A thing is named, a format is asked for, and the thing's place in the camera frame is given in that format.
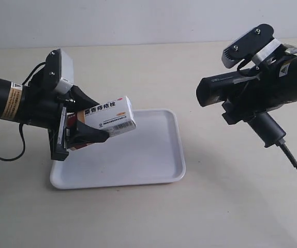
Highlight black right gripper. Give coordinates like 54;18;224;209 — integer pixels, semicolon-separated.
220;59;286;125

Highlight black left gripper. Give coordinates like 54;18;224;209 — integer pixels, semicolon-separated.
21;82;110;161

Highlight black handheld barcode scanner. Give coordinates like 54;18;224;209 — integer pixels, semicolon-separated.
196;74;286;148

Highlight white and red medicine box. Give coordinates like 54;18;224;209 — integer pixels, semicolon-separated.
67;96;136;150

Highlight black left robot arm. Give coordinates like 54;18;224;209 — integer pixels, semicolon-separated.
0;79;110;161

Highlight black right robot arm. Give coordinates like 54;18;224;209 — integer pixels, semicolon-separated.
222;55;297;125

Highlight white plastic tray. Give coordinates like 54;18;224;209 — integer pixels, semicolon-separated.
50;109;186;190

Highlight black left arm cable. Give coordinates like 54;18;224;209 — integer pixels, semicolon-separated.
0;63;48;162

